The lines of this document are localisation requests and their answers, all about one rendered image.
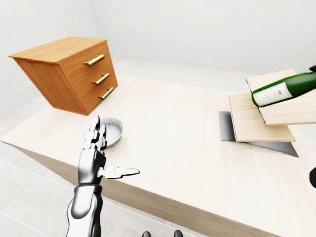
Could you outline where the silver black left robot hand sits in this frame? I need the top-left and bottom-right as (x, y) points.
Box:
(78, 115), (141, 186)

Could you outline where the green wine bottle white label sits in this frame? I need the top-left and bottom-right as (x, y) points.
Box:
(251, 71), (316, 108)

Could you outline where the pale wood wine rack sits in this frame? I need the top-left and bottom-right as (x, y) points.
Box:
(218, 69), (316, 158)

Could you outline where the grey patterned bowl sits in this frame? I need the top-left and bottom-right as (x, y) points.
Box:
(99, 117), (124, 149)

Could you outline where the wooden drawer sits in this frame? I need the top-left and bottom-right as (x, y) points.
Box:
(68, 54), (115, 99)
(58, 39), (112, 82)
(78, 69), (119, 116)

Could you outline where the wooden cabinet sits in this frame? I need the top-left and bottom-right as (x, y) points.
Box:
(8, 36), (119, 116)

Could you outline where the brass drawer handle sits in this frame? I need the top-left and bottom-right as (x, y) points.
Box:
(91, 73), (111, 86)
(97, 86), (115, 100)
(83, 54), (105, 68)

